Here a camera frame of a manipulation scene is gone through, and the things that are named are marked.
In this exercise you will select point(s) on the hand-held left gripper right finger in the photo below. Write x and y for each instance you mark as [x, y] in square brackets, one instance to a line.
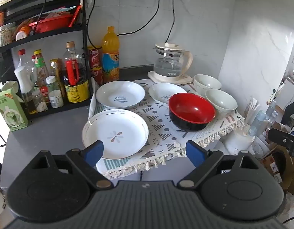
[193, 153]

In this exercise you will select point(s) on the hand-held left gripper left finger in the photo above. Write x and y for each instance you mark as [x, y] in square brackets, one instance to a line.
[94, 150]

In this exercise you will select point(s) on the white plate with flower print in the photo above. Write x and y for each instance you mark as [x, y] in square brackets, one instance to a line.
[123, 128]

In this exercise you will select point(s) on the red and black bowl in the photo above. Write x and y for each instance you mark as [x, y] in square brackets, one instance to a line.
[192, 107]

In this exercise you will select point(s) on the white ceramic bowl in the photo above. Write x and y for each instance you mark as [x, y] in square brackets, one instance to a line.
[206, 82]
[222, 101]

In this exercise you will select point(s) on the large white plate blue print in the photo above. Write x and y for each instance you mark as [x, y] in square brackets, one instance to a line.
[120, 93]

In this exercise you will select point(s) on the dark cloth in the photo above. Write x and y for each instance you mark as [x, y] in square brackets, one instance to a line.
[292, 112]

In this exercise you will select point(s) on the cardboard box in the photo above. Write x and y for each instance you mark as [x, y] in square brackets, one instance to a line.
[275, 169]

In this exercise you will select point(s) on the bundle of white straws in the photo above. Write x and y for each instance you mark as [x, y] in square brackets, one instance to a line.
[250, 111]

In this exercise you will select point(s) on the patterned fringed table mat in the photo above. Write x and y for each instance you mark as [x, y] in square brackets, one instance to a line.
[161, 126]

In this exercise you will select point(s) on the white plastic container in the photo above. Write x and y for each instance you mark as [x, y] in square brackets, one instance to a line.
[238, 143]

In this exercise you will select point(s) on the white pill bottle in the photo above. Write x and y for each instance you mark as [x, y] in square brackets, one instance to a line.
[56, 99]

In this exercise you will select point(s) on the small white plate blue print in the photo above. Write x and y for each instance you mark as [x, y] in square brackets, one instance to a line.
[161, 91]

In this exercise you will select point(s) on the small clear spice jar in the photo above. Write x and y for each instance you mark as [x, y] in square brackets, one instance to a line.
[39, 103]

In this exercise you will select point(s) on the cream kettle base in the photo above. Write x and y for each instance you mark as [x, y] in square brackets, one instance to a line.
[185, 79]

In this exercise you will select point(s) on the red drink can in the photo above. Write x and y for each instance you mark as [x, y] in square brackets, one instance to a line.
[97, 76]
[94, 57]

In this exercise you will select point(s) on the small jar with red cap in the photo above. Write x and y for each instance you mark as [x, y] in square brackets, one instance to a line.
[44, 93]

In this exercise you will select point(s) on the green jar with white cap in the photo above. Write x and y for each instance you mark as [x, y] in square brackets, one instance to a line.
[52, 82]

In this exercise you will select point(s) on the yellow sauce bottle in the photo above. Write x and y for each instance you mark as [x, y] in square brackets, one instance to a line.
[56, 71]

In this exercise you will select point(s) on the green carton box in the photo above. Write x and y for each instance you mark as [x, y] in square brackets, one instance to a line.
[11, 111]

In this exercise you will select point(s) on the orange juice bottle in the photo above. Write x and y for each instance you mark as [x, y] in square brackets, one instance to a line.
[110, 57]

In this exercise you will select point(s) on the oil dispenser with white top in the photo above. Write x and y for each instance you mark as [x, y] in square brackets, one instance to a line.
[24, 81]

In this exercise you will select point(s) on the green label sauce bottle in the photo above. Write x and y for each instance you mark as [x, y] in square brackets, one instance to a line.
[40, 66]

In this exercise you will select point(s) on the white cup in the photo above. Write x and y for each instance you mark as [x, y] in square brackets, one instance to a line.
[9, 85]

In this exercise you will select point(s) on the black metal shelf rack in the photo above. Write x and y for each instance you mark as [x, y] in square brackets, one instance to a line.
[86, 38]

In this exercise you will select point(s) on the clear bottle with red cap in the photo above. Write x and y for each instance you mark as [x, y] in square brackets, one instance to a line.
[22, 58]

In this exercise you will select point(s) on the red plastic basin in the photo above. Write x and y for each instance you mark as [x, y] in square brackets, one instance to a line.
[51, 23]

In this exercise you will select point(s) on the red snack packet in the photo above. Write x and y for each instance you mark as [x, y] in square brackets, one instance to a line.
[74, 15]

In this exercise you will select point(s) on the orange bottle with white cap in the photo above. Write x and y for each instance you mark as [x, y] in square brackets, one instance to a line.
[23, 33]

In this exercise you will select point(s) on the glass jar with metal lid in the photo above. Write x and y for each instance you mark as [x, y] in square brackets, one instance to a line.
[6, 34]

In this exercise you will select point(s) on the white wall hook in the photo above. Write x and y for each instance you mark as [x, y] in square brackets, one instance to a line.
[89, 2]

